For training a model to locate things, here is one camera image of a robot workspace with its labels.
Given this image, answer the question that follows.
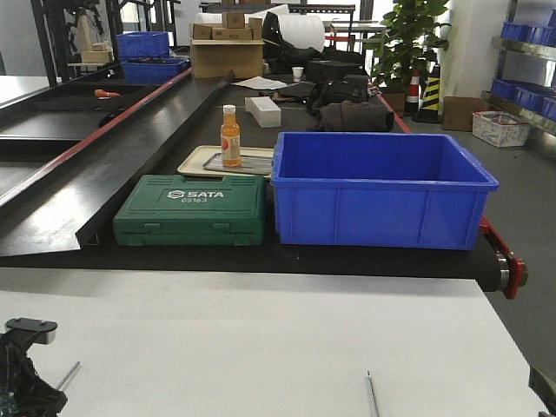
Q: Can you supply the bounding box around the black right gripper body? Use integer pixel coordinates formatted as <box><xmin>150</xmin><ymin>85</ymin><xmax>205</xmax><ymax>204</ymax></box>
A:
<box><xmin>528</xmin><ymin>366</ymin><xmax>555</xmax><ymax>416</ymax></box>

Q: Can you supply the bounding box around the dark grey cloth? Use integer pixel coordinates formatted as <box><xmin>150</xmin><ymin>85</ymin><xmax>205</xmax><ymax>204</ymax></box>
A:
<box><xmin>308</xmin><ymin>100</ymin><xmax>394</xmax><ymax>132</ymax></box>

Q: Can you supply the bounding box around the white paper cup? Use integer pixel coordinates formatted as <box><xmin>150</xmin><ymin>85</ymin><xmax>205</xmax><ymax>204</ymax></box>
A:
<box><xmin>292</xmin><ymin>67</ymin><xmax>304</xmax><ymax>83</ymax></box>

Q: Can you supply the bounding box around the brown cardboard box on floor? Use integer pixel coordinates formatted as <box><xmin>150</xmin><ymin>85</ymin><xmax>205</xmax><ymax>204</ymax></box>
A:
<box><xmin>442</xmin><ymin>96</ymin><xmax>490</xmax><ymax>132</ymax></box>

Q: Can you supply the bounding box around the blue bin far left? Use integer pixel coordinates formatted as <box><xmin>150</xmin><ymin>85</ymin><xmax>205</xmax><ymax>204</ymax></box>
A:
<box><xmin>116</xmin><ymin>31</ymin><xmax>170</xmax><ymax>61</ymax></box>

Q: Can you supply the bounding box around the orange juice bottle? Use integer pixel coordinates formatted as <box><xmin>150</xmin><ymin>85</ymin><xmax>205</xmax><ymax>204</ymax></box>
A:
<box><xmin>221</xmin><ymin>104</ymin><xmax>241</xmax><ymax>167</ymax></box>

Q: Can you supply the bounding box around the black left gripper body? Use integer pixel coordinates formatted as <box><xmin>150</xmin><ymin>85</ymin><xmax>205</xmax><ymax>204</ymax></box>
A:
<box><xmin>1</xmin><ymin>317</ymin><xmax>67</xmax><ymax>416</ymax></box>

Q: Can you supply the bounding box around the red white traffic cone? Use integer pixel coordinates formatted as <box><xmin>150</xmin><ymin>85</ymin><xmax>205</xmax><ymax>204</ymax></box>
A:
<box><xmin>404</xmin><ymin>69</ymin><xmax>420</xmax><ymax>116</ymax></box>

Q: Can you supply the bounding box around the yellow black traffic cone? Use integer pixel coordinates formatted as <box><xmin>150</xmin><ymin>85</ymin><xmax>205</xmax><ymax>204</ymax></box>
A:
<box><xmin>412</xmin><ymin>63</ymin><xmax>441</xmax><ymax>123</ymax></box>

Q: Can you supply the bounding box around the metal shelf rack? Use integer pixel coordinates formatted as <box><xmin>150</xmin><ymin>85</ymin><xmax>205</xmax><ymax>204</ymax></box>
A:
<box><xmin>481</xmin><ymin>1</ymin><xmax>555</xmax><ymax>160</ymax></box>

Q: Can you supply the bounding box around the green black screwdriver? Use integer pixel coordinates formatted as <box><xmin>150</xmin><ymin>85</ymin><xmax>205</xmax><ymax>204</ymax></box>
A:
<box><xmin>56</xmin><ymin>361</ymin><xmax>81</xmax><ymax>391</ymax></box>
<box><xmin>366</xmin><ymin>370</ymin><xmax>381</xmax><ymax>417</ymax></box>

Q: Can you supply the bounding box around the green SATA tool case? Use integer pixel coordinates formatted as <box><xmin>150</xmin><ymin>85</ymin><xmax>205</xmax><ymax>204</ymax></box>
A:
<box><xmin>113</xmin><ymin>175</ymin><xmax>266</xmax><ymax>246</ymax></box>

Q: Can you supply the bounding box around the grey metal tray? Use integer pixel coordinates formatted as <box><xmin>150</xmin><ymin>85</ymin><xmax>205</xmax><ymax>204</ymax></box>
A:
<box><xmin>203</xmin><ymin>153</ymin><xmax>273</xmax><ymax>175</ymax></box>

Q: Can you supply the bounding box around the white rectangular box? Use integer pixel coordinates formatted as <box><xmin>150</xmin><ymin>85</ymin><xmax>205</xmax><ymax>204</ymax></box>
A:
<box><xmin>245</xmin><ymin>96</ymin><xmax>281</xmax><ymax>128</ymax></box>

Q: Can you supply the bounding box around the large cardboard box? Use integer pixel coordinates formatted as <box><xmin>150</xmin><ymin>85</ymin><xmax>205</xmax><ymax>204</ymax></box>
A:
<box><xmin>190</xmin><ymin>40</ymin><xmax>264</xmax><ymax>79</ymax></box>

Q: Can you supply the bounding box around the large blue plastic bin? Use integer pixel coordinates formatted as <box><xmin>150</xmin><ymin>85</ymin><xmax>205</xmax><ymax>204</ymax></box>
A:
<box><xmin>271</xmin><ymin>131</ymin><xmax>499</xmax><ymax>250</ymax></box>

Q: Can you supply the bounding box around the black conveyor belt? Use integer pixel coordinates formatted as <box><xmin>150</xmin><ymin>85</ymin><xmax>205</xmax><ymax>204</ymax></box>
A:
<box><xmin>0</xmin><ymin>69</ymin><xmax>505</xmax><ymax>293</ymax></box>

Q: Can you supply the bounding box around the black bag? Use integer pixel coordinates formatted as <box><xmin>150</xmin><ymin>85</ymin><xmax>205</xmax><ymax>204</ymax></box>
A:
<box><xmin>307</xmin><ymin>75</ymin><xmax>369</xmax><ymax>115</ymax></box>

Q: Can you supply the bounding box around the white plastic basket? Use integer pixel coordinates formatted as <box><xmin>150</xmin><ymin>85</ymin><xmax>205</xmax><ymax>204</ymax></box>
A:
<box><xmin>472</xmin><ymin>110</ymin><xmax>530</xmax><ymax>148</ymax></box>

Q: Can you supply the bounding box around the beige plastic tray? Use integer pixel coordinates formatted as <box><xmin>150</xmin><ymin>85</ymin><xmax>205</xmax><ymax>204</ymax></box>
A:
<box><xmin>177</xmin><ymin>145</ymin><xmax>276</xmax><ymax>179</ymax></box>

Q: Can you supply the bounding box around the green potted plant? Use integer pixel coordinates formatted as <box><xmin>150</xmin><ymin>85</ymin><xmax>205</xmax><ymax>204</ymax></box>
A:
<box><xmin>366</xmin><ymin>0</ymin><xmax>451</xmax><ymax>90</ymax></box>

